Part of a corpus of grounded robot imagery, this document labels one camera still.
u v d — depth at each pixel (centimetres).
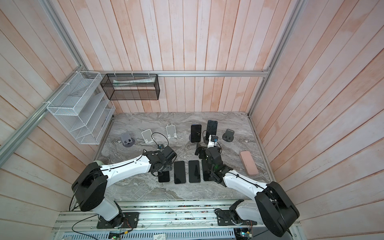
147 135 99
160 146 80
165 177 85
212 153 62
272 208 42
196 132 96
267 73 93
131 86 104
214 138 72
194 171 105
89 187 44
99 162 88
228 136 103
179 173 91
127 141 99
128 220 73
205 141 104
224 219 73
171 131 104
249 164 93
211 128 98
